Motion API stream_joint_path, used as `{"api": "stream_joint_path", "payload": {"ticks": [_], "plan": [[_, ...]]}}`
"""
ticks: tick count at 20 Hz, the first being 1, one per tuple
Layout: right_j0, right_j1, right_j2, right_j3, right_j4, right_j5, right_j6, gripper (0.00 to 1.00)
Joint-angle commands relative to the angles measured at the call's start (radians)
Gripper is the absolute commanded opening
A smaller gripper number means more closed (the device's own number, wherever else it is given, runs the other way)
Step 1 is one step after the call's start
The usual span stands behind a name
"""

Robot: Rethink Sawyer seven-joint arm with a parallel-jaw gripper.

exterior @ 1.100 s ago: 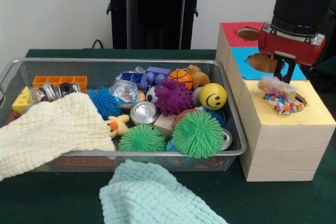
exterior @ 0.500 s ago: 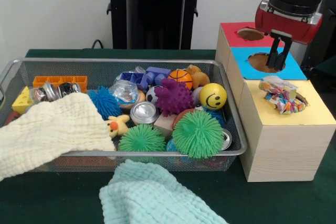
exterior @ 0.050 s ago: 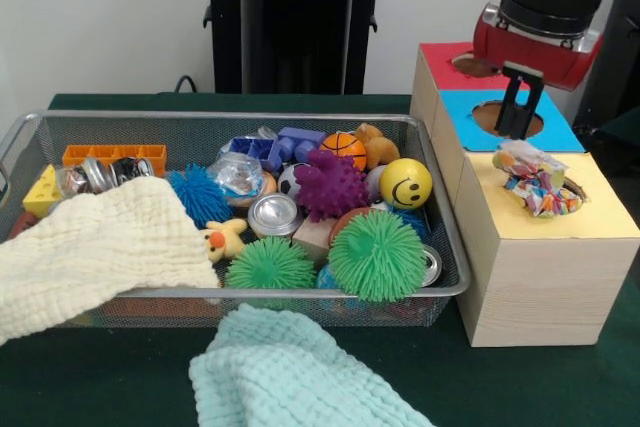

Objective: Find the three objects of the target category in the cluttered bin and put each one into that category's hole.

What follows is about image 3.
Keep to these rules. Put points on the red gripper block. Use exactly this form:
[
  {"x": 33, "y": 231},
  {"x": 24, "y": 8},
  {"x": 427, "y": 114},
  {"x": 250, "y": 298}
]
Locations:
[{"x": 535, "y": 52}]

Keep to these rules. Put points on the multicolour patchwork print cloth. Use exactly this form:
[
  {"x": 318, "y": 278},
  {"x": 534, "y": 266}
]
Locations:
[{"x": 540, "y": 185}]

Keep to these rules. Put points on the green spiky ball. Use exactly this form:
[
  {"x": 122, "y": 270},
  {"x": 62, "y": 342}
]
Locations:
[
  {"x": 377, "y": 255},
  {"x": 270, "y": 265}
]

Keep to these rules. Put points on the mint green knitted cloth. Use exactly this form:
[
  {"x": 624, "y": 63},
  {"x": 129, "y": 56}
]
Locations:
[{"x": 290, "y": 372}]

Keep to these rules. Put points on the cream knitted cloth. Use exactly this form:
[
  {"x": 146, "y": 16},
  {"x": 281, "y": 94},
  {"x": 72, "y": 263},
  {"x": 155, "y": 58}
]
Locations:
[{"x": 90, "y": 252}]

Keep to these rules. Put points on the wooden box with three holes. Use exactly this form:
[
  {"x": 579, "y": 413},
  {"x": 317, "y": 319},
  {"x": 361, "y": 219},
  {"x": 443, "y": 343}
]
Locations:
[{"x": 540, "y": 287}]

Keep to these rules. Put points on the yellow smiley face ball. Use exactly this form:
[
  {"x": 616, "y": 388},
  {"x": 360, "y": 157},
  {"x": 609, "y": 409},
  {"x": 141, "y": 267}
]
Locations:
[{"x": 405, "y": 184}]

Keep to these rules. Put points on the orange toy basketball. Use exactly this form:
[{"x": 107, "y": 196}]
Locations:
[{"x": 344, "y": 150}]

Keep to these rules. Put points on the silver drink can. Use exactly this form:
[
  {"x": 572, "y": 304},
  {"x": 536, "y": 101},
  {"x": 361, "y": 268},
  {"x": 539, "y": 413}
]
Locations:
[{"x": 432, "y": 267}]

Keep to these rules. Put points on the purple spiky ball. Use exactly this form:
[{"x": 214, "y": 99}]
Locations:
[{"x": 332, "y": 185}]

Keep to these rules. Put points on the brown toy football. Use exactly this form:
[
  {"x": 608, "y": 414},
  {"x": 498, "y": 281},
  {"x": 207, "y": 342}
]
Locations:
[{"x": 344, "y": 220}]

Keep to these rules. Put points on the yellow duck plush toy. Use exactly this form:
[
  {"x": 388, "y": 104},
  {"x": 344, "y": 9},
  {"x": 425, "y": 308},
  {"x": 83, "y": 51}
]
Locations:
[{"x": 227, "y": 239}]

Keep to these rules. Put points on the blue spiky ball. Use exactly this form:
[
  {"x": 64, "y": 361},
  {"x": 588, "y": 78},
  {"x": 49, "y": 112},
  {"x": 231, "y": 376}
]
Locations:
[{"x": 199, "y": 195}]

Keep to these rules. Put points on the orange plastic tray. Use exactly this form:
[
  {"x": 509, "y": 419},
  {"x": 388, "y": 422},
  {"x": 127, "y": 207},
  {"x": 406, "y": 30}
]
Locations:
[{"x": 110, "y": 155}]

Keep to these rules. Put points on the yellow cheese wedge toy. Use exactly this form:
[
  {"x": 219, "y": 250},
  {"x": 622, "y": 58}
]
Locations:
[{"x": 41, "y": 192}]

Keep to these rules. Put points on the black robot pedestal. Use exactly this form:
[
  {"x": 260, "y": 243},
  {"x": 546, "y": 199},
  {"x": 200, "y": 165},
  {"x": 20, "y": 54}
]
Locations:
[{"x": 290, "y": 27}]

